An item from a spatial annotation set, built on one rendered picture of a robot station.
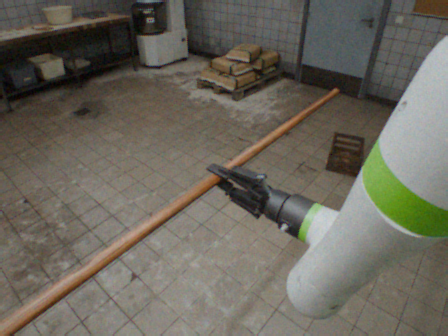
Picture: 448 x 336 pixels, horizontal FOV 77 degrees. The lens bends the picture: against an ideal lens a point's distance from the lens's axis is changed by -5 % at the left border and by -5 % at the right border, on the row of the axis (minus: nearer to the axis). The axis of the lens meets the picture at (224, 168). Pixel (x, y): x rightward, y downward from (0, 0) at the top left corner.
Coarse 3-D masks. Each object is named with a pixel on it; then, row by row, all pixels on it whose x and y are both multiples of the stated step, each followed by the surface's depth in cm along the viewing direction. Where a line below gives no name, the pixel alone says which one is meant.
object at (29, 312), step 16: (304, 112) 107; (288, 128) 99; (256, 144) 89; (240, 160) 82; (192, 192) 71; (176, 208) 67; (144, 224) 62; (160, 224) 64; (128, 240) 59; (96, 256) 56; (112, 256) 57; (80, 272) 53; (96, 272) 55; (64, 288) 50; (32, 304) 47; (48, 304) 48; (16, 320) 45; (32, 320) 47
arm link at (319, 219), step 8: (312, 208) 62; (320, 208) 62; (328, 208) 62; (312, 216) 60; (320, 216) 60; (328, 216) 60; (336, 216) 59; (304, 224) 61; (312, 224) 60; (320, 224) 59; (328, 224) 58; (304, 232) 61; (312, 232) 60; (320, 232) 59; (304, 240) 62; (312, 240) 60; (320, 240) 57
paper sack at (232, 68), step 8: (224, 56) 431; (208, 64) 429; (216, 64) 415; (224, 64) 404; (232, 64) 397; (240, 64) 401; (248, 64) 408; (224, 72) 410; (232, 72) 398; (240, 72) 400
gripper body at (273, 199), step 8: (256, 192) 70; (264, 192) 68; (272, 192) 67; (280, 192) 67; (256, 200) 71; (264, 200) 69; (272, 200) 66; (280, 200) 65; (264, 208) 67; (272, 208) 66; (280, 208) 65; (272, 216) 66
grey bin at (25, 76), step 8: (8, 64) 406; (16, 64) 405; (24, 64) 403; (8, 72) 377; (16, 72) 384; (24, 72) 392; (32, 72) 400; (8, 80) 398; (16, 80) 388; (24, 80) 396; (32, 80) 404; (16, 88) 393
